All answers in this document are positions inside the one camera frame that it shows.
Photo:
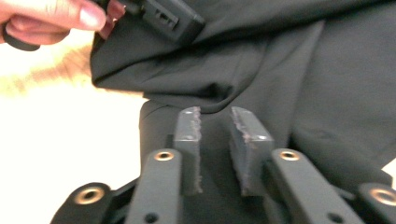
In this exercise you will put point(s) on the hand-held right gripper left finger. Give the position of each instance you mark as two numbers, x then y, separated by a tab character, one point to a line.
158	186

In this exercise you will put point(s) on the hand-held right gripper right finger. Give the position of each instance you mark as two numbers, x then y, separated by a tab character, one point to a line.
295	186

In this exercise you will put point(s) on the black pants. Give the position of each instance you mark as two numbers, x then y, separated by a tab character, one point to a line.
311	77

